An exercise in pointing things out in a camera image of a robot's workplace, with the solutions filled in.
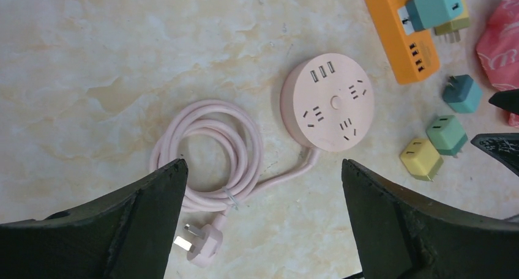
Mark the pink plastic bag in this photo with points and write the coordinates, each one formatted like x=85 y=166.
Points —
x=497 y=47

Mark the orange power strip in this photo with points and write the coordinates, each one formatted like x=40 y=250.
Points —
x=411 y=54

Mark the yellow charger front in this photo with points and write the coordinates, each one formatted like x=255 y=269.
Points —
x=421 y=159

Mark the teal charger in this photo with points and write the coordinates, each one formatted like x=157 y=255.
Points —
x=426 y=14
x=462 y=94

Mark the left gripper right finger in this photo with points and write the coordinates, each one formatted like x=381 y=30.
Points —
x=400 y=233

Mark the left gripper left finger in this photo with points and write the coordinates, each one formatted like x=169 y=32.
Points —
x=127 y=233

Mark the pink round power strip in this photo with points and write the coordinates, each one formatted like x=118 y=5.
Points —
x=327 y=105

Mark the yellow charger near basin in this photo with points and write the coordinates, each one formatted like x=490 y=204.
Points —
x=451 y=29

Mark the yellow charger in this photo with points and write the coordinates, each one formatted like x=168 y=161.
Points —
x=421 y=159
x=451 y=29

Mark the green charger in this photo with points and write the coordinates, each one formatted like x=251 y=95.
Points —
x=447 y=135

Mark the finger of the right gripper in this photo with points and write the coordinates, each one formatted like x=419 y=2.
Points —
x=506 y=100
x=502 y=147

